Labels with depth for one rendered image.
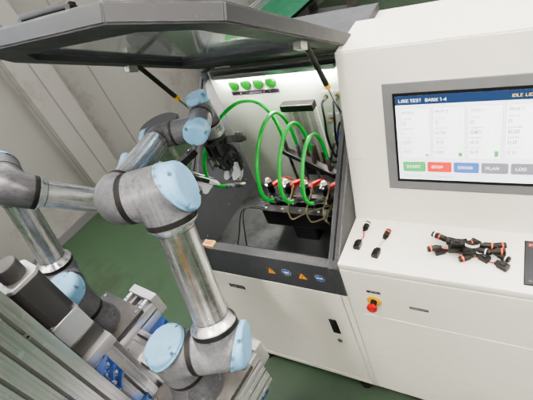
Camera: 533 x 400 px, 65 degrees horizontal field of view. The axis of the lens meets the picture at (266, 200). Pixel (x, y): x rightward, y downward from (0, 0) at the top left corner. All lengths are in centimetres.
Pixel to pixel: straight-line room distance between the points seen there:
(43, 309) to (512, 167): 129
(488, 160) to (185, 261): 90
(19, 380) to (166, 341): 31
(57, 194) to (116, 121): 313
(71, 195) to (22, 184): 13
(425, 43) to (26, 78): 313
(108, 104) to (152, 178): 351
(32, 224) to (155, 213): 66
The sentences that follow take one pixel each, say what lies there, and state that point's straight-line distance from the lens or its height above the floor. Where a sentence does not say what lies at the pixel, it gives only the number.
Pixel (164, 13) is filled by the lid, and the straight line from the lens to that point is 84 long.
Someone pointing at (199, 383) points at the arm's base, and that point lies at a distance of 119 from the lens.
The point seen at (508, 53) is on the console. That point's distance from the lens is 127.
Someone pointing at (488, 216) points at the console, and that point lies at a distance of 146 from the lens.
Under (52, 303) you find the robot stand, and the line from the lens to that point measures 116.
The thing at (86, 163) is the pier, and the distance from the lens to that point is 405.
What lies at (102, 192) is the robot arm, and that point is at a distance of 95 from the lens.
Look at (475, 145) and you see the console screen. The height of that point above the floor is 126.
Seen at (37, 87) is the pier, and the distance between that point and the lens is 385.
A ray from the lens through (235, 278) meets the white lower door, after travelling 184.
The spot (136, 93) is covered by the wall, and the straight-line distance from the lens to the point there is 455.
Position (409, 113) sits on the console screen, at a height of 136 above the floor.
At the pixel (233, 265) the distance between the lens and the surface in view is 175.
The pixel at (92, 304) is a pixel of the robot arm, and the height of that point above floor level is 117.
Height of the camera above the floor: 207
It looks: 38 degrees down
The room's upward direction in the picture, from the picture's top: 24 degrees counter-clockwise
